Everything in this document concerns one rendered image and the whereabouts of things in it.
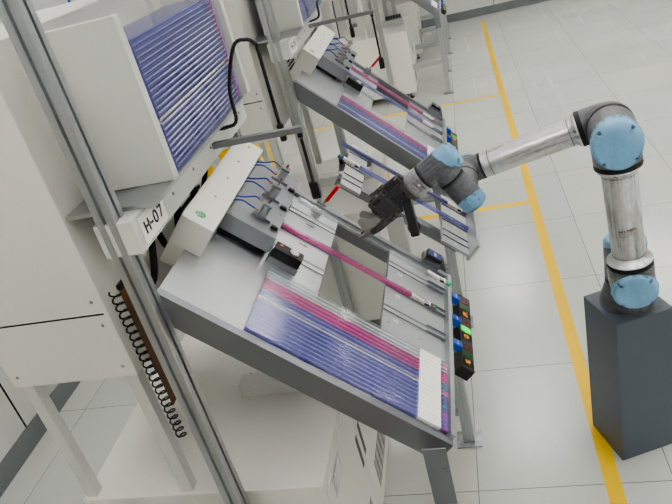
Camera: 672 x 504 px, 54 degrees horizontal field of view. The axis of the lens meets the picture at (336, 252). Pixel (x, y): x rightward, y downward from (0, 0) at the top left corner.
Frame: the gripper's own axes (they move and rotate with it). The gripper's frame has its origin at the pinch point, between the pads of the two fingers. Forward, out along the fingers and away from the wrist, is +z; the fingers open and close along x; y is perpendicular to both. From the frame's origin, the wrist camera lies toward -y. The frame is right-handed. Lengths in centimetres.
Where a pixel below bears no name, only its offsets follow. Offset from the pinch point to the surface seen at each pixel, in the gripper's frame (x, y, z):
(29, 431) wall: -28, 19, 194
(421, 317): 18.1, -22.4, -2.1
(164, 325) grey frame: 63, 33, 16
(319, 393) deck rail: 60, -1, 7
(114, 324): 60, 39, 27
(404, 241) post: -33.9, -22.0, 6.7
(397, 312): 21.6, -15.3, -0.1
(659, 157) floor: -226, -154, -67
